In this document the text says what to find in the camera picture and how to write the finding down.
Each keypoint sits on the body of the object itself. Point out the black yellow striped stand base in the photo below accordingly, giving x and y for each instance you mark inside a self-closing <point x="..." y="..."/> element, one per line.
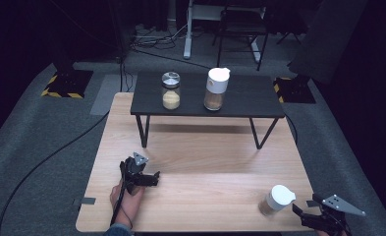
<point x="295" y="90"/>
<point x="67" y="83"/>

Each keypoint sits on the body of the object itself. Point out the person's left hand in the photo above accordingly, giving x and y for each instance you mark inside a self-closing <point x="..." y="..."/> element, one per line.
<point x="128" y="205"/>

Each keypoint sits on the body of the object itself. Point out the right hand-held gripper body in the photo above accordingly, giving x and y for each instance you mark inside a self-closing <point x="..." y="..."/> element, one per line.
<point x="334" y="213"/>

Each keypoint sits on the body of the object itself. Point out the person's right hand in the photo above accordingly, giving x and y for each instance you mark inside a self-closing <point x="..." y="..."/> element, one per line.
<point x="323" y="233"/>

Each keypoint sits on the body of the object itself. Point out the grey floor mat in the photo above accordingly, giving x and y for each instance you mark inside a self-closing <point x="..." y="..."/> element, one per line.
<point x="110" y="95"/>

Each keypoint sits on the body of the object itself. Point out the tall glass jar white lid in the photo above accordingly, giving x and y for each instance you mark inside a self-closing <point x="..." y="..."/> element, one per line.
<point x="216" y="91"/>
<point x="275" y="200"/>

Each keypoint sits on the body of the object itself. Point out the dark grey panel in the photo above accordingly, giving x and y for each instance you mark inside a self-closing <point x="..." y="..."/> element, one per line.
<point x="328" y="42"/>

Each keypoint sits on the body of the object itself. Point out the white desk frame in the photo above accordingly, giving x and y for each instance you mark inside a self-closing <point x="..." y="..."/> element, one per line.
<point x="188" y="36"/>

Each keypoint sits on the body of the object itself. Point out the black metal chair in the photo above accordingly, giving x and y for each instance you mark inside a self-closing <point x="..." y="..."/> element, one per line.
<point x="243" y="28"/>

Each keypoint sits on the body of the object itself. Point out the black shelf riser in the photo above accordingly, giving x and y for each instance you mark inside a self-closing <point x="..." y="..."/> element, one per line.
<point x="246" y="98"/>

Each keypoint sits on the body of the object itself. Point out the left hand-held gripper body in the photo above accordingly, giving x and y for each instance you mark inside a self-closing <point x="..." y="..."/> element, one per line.
<point x="133" y="177"/>

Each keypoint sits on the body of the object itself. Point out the dark grey tape piece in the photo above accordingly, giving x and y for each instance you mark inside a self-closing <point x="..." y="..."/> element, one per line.
<point x="84" y="201"/>

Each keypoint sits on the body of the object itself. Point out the small glass jar silver lid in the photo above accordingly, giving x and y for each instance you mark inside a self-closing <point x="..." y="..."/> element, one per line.
<point x="171" y="95"/>

